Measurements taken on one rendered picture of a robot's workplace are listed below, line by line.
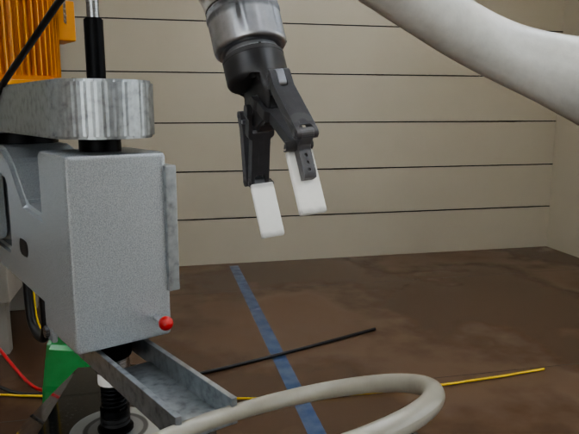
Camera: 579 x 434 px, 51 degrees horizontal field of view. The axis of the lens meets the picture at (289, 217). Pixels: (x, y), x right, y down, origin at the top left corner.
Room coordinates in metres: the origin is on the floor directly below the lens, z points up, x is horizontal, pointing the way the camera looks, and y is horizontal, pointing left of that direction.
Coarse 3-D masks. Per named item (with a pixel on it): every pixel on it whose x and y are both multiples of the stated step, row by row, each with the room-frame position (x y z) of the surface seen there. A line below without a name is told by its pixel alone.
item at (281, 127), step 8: (256, 96) 0.71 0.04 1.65; (256, 104) 0.70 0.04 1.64; (264, 112) 0.68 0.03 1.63; (272, 112) 0.68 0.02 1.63; (280, 112) 0.68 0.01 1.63; (264, 120) 0.69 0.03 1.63; (272, 120) 0.67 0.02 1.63; (280, 120) 0.67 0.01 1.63; (280, 128) 0.66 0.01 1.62; (288, 128) 0.65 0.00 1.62; (280, 136) 0.66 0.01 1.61; (288, 136) 0.64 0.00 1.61; (288, 144) 0.63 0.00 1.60; (296, 144) 0.63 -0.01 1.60; (312, 144) 0.64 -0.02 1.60
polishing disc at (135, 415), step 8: (136, 408) 1.42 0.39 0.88; (88, 416) 1.38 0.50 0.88; (96, 416) 1.38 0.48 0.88; (136, 416) 1.38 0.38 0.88; (144, 416) 1.38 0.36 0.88; (80, 424) 1.35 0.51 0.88; (88, 424) 1.35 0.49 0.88; (96, 424) 1.35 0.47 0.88; (136, 424) 1.35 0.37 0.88; (144, 424) 1.35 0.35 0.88; (152, 424) 1.35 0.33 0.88; (72, 432) 1.31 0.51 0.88; (80, 432) 1.31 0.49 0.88; (88, 432) 1.31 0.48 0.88; (96, 432) 1.31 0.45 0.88; (136, 432) 1.31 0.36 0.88; (144, 432) 1.31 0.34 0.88; (152, 432) 1.31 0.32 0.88
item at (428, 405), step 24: (312, 384) 1.02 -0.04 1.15; (336, 384) 0.99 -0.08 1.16; (360, 384) 0.96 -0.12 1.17; (384, 384) 0.93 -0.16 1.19; (408, 384) 0.86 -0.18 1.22; (432, 384) 0.77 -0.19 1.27; (240, 408) 0.99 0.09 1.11; (264, 408) 1.00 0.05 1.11; (408, 408) 0.66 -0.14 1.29; (432, 408) 0.68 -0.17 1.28; (168, 432) 0.90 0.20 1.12; (192, 432) 0.94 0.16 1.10; (360, 432) 0.61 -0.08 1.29; (384, 432) 0.62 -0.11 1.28; (408, 432) 0.64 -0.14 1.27
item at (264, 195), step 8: (256, 184) 0.76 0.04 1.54; (264, 184) 0.76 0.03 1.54; (272, 184) 0.76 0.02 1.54; (256, 192) 0.75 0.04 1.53; (264, 192) 0.76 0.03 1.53; (272, 192) 0.76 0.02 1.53; (256, 200) 0.75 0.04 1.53; (264, 200) 0.75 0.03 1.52; (272, 200) 0.76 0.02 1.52; (256, 208) 0.75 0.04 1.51; (264, 208) 0.75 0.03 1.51; (272, 208) 0.75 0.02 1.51; (264, 216) 0.74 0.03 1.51; (272, 216) 0.75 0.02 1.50; (280, 216) 0.75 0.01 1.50; (264, 224) 0.74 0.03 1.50; (272, 224) 0.74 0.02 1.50; (280, 224) 0.75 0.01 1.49; (264, 232) 0.74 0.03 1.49; (272, 232) 0.74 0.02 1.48; (280, 232) 0.74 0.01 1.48
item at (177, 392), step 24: (48, 336) 1.42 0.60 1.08; (96, 360) 1.23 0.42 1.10; (168, 360) 1.20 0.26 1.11; (120, 384) 1.12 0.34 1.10; (144, 384) 1.15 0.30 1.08; (168, 384) 1.15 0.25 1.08; (192, 384) 1.11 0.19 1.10; (216, 384) 1.05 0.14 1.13; (144, 408) 1.03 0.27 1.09; (168, 408) 0.96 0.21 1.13; (192, 408) 1.05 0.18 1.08; (216, 408) 1.04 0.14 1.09
